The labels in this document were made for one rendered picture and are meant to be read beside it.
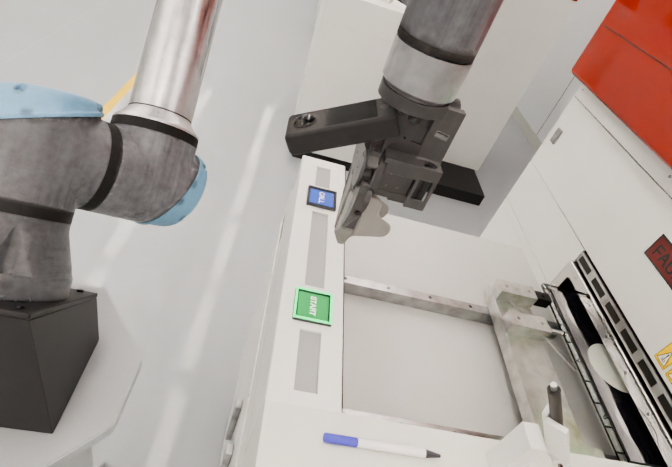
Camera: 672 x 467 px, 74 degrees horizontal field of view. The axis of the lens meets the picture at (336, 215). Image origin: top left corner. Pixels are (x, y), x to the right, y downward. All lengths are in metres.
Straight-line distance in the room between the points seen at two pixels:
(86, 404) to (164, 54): 0.48
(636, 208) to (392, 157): 0.65
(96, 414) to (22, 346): 0.20
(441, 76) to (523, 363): 0.60
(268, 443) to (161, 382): 1.15
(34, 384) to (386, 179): 0.44
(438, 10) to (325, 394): 0.44
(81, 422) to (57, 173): 0.32
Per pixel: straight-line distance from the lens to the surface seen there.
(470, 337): 0.95
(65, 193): 0.58
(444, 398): 0.84
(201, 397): 1.65
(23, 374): 0.60
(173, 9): 0.70
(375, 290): 0.88
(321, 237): 0.77
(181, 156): 0.64
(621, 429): 0.91
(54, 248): 0.58
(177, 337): 1.76
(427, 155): 0.48
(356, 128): 0.44
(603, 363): 0.99
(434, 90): 0.42
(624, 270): 1.01
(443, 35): 0.41
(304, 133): 0.45
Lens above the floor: 1.46
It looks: 37 degrees down
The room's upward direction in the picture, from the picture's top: 21 degrees clockwise
